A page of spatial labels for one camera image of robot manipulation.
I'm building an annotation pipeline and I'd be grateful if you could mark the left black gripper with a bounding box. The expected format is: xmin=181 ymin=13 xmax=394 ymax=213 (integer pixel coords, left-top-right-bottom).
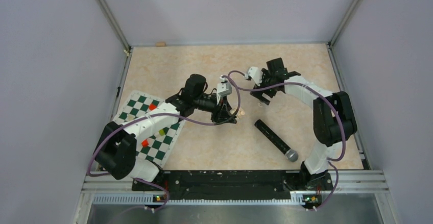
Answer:
xmin=194 ymin=93 xmax=237 ymax=123

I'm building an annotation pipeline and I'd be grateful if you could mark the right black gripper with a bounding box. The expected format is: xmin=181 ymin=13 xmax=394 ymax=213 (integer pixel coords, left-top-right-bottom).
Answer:
xmin=250 ymin=69 xmax=277 ymax=105

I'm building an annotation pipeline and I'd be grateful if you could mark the white earbud charging case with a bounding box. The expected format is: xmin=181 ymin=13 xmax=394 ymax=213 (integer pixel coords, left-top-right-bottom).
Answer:
xmin=236 ymin=109 xmax=246 ymax=119

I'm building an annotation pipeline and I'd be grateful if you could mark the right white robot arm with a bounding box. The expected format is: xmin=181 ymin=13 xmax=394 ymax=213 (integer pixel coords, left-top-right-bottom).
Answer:
xmin=246 ymin=58 xmax=357 ymax=189

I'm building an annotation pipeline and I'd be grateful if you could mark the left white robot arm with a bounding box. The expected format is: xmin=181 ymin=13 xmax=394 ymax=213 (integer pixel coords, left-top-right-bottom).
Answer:
xmin=91 ymin=74 xmax=237 ymax=190

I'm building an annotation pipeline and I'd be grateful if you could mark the black microphone grey head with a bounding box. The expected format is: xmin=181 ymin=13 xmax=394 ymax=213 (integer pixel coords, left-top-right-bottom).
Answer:
xmin=254 ymin=119 xmax=299 ymax=162

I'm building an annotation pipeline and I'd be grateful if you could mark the green white chessboard mat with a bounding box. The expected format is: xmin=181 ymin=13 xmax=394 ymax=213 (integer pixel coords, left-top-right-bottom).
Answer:
xmin=113 ymin=90 xmax=185 ymax=167

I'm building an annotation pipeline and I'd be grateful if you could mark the small wooden cork piece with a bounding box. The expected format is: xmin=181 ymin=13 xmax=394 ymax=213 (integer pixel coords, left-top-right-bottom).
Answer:
xmin=155 ymin=42 xmax=166 ymax=47

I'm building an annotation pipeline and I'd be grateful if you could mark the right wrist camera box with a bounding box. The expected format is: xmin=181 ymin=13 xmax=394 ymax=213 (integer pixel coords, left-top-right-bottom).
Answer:
xmin=244 ymin=66 xmax=263 ymax=86

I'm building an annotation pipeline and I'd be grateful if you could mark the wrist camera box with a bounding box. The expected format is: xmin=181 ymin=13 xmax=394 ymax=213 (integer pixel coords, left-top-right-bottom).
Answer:
xmin=216 ymin=76 xmax=232 ymax=98
xmin=244 ymin=66 xmax=263 ymax=86

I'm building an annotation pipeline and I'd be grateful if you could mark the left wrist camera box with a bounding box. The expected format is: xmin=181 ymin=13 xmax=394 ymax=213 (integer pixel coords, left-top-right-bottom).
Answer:
xmin=216 ymin=76 xmax=232 ymax=98

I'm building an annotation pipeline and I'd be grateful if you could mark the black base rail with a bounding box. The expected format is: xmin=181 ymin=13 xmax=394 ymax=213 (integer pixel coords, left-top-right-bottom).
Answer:
xmin=132 ymin=170 xmax=334 ymax=202

